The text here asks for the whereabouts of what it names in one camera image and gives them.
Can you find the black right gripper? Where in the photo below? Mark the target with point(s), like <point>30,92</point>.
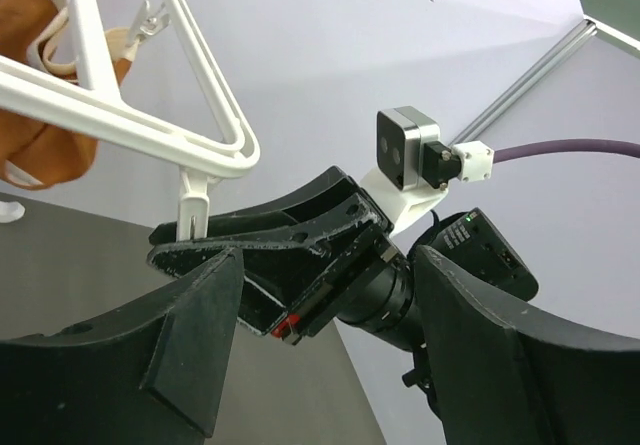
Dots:
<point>307,255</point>

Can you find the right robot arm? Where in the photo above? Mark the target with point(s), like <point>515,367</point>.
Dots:
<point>388,307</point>

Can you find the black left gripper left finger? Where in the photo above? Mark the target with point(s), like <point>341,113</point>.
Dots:
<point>149,372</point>

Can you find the white clip sock hanger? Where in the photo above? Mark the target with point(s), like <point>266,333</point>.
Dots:
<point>95,107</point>

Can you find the white hanger clip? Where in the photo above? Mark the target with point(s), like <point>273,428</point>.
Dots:
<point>193,206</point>

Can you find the aluminium frame profile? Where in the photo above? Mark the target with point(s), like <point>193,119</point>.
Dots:
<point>550,61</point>

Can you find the white stand base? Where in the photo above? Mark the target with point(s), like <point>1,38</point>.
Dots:
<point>11,211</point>

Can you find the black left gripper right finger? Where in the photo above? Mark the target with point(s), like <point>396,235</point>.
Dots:
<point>530,365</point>

